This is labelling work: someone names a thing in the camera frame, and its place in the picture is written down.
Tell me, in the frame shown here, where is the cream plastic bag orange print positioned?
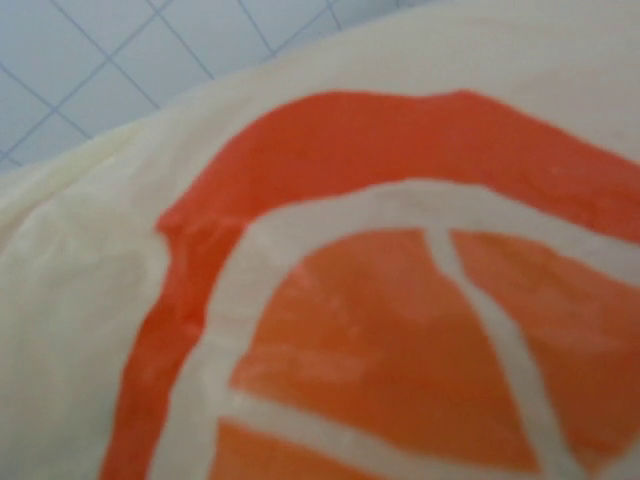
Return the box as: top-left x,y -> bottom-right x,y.
0,0 -> 640,480

